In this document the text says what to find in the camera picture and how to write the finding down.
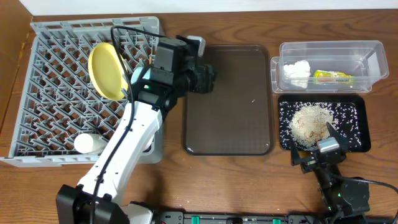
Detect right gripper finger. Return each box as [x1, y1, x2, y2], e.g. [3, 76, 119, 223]
[326, 122, 349, 152]
[289, 136, 301, 166]

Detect light blue bowl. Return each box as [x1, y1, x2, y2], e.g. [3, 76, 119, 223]
[130, 67, 144, 85]

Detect yellow green wrapper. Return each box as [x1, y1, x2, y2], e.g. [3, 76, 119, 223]
[313, 70, 354, 85]

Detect white napkin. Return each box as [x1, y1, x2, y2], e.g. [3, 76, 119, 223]
[283, 60, 311, 89]

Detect pink bowl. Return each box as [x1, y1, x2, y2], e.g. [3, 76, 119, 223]
[143, 136, 154, 152]

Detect yellow plate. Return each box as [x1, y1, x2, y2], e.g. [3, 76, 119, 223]
[88, 43, 128, 101]

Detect white cup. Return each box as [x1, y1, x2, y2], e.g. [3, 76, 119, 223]
[74, 133, 108, 154]

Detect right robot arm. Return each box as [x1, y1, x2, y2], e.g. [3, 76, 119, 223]
[290, 122, 370, 223]

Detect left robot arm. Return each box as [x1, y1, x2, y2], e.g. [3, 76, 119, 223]
[56, 35, 216, 223]

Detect black waste tray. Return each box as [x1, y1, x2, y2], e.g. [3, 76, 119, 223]
[278, 94, 371, 152]

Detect grey dishwasher rack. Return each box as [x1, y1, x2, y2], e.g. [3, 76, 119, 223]
[1, 16, 164, 167]

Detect spilled rice food scraps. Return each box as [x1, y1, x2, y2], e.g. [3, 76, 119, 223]
[279, 101, 362, 151]

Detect dark brown serving tray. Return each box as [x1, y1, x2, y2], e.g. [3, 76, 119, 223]
[182, 45, 275, 156]

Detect clear plastic bin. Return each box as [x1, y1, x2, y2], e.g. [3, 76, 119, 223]
[271, 40, 389, 94]

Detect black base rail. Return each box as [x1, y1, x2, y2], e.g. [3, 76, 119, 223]
[124, 202, 398, 224]

